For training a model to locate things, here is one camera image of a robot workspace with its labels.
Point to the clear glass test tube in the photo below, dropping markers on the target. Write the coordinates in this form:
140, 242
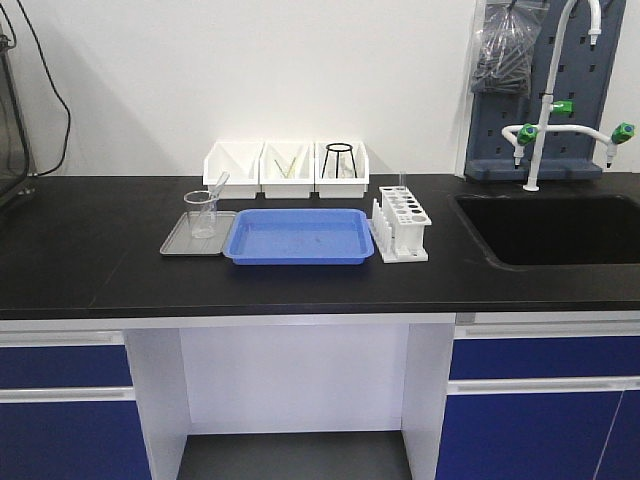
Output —
218, 186

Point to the white test tube rack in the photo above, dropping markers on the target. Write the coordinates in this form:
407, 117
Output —
397, 226

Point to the test tube in rack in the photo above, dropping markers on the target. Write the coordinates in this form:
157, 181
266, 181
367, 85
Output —
401, 181

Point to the grey pegboard drying rack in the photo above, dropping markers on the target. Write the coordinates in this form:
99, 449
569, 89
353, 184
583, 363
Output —
581, 84

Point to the blue plastic tray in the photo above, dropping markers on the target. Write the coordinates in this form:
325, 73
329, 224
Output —
318, 236

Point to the right white storage bin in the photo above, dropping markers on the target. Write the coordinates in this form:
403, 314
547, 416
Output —
330, 187

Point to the white storage bin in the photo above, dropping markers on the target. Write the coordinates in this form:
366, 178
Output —
241, 160
330, 187
301, 184

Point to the middle white storage bin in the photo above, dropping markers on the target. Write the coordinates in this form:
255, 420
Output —
301, 184

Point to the yellow green plastic sticks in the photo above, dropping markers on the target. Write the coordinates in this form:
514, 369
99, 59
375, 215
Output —
286, 172

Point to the left white storage bin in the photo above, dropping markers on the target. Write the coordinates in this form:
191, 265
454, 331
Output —
241, 160

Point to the clear glass beaker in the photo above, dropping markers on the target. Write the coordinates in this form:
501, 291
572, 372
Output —
193, 200

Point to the grey plastic tray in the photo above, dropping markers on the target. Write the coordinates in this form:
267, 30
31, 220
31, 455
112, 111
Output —
181, 242

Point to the black sink basin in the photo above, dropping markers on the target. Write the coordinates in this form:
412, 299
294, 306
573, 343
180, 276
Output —
522, 233

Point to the white lab faucet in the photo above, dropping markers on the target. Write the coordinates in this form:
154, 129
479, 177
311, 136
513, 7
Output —
521, 135

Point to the bag of grey pegs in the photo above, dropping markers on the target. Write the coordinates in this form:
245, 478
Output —
507, 42

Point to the right blue cabinet drawers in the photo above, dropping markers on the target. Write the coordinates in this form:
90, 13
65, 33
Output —
537, 405

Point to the blue cabinet drawers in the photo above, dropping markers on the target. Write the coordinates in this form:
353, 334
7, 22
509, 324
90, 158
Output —
68, 408
537, 405

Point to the left blue cabinet drawers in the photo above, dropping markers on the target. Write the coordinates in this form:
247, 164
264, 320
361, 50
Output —
68, 408

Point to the black wire tripod stand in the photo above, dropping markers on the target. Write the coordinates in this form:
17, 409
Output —
344, 160

